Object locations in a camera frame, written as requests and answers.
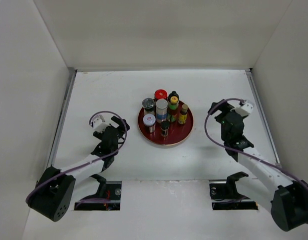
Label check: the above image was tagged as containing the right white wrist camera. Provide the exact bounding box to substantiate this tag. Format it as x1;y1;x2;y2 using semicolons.
231;100;254;118

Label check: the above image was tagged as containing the red round tray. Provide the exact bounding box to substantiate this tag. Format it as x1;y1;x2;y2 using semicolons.
138;102;194;146

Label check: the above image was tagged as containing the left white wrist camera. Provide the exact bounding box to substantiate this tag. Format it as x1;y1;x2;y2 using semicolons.
89;114;109;133

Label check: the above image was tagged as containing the small dark pepper jar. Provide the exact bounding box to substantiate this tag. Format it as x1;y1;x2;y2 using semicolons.
161;120;170;137

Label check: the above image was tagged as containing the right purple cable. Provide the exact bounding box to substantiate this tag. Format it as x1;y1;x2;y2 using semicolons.
204;97;308;196

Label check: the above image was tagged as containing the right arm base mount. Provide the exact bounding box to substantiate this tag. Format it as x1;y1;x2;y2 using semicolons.
209;171;258;211

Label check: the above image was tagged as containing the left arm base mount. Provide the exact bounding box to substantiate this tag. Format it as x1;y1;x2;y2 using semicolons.
73;174;122;211

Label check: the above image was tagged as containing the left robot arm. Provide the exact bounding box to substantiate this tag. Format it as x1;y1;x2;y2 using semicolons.
25;114;130;222

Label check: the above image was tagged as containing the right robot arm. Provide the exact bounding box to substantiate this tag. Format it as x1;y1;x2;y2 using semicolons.
207;98;308;232

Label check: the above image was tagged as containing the small yellow label bottle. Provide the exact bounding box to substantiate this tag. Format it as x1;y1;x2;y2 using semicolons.
178;104;188;125

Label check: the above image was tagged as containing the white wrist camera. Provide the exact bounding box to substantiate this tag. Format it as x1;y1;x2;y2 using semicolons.
231;100;254;118
89;114;109;133

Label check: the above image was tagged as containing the red sauce bottle green label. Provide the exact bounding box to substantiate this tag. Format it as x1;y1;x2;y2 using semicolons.
167;96;178;123

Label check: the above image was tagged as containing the red lid sauce jar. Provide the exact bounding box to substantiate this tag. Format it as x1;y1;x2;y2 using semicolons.
154;89;168;101

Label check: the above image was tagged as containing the white bottle black cap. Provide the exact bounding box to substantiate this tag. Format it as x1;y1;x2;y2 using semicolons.
168;91;179;99

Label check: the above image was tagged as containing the silver lid blue label jar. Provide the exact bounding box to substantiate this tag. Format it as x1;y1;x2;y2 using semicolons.
155;99;168;123

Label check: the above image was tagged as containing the white lid spice jar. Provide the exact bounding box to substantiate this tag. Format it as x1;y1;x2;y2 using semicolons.
143;114;156;133

